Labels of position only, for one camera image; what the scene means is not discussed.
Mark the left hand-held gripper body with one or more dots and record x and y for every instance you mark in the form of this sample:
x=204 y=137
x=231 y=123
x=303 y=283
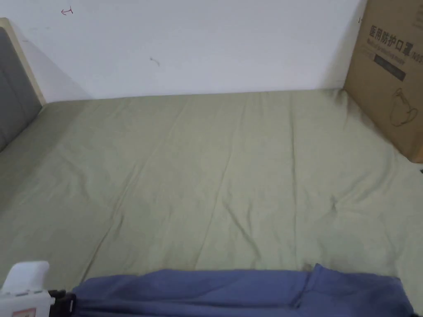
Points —
x=23 y=297

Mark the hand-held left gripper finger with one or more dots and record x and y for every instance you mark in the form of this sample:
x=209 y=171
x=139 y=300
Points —
x=67 y=302

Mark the dark blue shirt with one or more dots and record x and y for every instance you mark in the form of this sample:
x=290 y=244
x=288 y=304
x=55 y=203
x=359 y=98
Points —
x=231 y=294

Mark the bed with pale green sheet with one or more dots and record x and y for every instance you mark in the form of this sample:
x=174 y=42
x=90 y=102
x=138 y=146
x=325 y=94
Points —
x=198 y=171

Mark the grey padded headboard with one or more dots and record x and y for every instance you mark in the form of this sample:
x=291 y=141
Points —
x=15 y=89

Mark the brown cardboard carton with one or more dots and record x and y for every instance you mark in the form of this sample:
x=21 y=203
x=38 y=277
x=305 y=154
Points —
x=390 y=72

